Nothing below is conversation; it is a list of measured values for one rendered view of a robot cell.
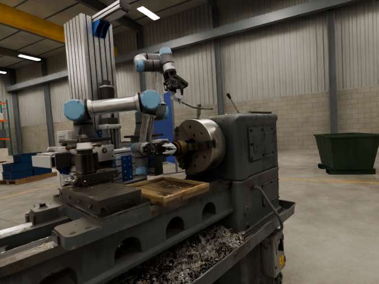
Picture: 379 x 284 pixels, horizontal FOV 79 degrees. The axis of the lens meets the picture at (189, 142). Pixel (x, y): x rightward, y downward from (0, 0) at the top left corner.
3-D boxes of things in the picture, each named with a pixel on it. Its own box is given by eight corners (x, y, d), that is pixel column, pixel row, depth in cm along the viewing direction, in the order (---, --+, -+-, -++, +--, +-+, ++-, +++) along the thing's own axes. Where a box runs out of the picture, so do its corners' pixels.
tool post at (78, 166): (93, 171, 102) (91, 149, 102) (101, 172, 97) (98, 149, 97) (75, 174, 97) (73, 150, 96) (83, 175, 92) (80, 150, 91)
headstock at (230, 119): (228, 162, 205) (226, 118, 203) (282, 165, 172) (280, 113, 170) (181, 174, 162) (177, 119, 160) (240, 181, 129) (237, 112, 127)
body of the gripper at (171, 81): (164, 92, 138) (160, 74, 140) (175, 93, 145) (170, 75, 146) (172, 86, 133) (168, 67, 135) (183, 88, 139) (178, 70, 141)
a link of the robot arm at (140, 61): (131, 52, 184) (136, 56, 141) (144, 52, 187) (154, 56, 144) (131, 67, 188) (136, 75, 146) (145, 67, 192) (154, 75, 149)
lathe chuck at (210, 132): (181, 164, 152) (184, 116, 146) (220, 177, 131) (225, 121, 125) (171, 166, 145) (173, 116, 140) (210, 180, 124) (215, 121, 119)
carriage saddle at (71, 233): (96, 197, 116) (95, 185, 115) (153, 217, 84) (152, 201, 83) (25, 216, 94) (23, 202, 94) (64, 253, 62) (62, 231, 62)
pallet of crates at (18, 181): (39, 175, 753) (36, 151, 749) (57, 175, 726) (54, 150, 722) (-2, 184, 640) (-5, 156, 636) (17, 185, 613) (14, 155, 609)
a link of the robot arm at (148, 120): (143, 94, 155) (132, 165, 156) (142, 91, 144) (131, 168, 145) (160, 97, 157) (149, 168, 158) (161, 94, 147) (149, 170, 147)
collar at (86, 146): (89, 149, 102) (89, 142, 102) (97, 149, 96) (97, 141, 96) (71, 150, 96) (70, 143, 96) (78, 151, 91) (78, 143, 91)
